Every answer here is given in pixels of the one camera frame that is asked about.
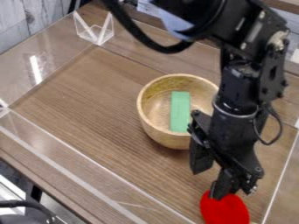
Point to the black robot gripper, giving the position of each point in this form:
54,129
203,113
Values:
223,139

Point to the red plush object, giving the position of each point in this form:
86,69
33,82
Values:
226,211

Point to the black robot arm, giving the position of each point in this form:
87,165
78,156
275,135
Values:
250,33

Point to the green rectangular block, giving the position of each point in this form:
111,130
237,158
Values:
181,111

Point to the wooden bowl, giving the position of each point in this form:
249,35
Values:
154,106

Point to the clear acrylic front wall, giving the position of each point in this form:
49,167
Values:
97,194

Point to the clear acrylic corner bracket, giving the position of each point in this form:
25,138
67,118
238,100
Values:
95,34

